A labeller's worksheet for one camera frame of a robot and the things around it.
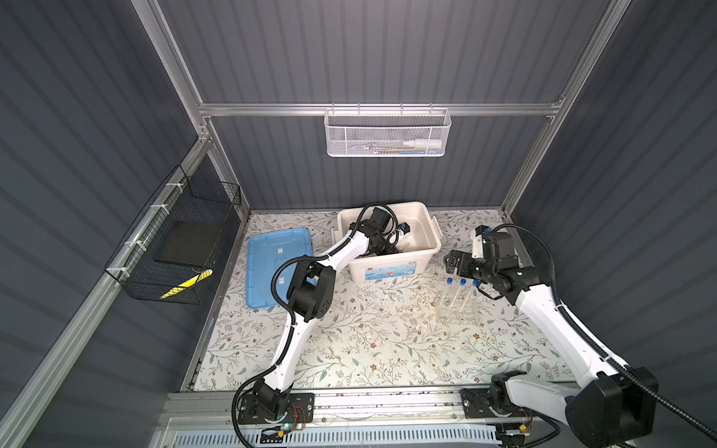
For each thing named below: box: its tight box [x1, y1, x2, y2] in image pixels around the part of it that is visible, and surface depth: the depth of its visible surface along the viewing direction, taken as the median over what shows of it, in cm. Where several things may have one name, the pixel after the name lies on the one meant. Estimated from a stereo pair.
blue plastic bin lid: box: [245, 226, 318, 309], surface depth 112 cm
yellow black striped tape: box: [159, 268, 214, 300], surface depth 67 cm
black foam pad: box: [153, 220, 221, 267], surface depth 74 cm
